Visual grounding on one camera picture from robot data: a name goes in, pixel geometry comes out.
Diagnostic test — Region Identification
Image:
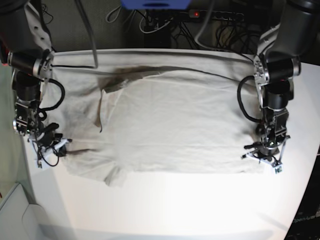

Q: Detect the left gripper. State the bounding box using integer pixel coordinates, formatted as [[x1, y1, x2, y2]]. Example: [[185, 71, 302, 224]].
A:
[[241, 135, 291, 166]]

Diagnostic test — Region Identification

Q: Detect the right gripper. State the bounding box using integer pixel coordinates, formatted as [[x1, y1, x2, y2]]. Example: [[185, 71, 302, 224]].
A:
[[29, 122, 73, 163]]

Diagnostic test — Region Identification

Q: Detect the beige t-shirt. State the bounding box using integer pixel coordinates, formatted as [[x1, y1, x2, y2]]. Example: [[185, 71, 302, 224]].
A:
[[47, 51, 265, 186]]

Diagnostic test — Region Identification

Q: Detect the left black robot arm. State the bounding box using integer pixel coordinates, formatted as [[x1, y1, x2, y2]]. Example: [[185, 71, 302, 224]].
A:
[[69, 0, 320, 173]]

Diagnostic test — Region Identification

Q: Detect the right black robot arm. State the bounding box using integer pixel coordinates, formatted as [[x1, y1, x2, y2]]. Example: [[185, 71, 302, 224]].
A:
[[0, 0, 70, 168]]

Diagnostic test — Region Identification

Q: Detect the blue box overhead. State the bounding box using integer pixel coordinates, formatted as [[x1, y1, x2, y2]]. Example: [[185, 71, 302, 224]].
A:
[[121, 0, 191, 10]]

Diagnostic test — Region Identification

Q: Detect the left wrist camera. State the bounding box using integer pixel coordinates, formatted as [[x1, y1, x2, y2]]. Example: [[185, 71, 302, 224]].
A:
[[271, 161, 283, 175]]

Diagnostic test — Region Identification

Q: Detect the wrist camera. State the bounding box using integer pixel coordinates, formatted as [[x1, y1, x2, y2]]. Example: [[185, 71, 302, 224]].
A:
[[34, 159, 50, 171], [271, 161, 283, 175]]

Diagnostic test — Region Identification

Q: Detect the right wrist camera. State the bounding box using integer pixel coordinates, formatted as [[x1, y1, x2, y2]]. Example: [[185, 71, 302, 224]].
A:
[[34, 159, 50, 171]]

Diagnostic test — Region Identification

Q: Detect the white power strip red switch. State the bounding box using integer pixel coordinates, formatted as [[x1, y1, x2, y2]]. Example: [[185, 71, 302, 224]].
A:
[[188, 9, 245, 22]]

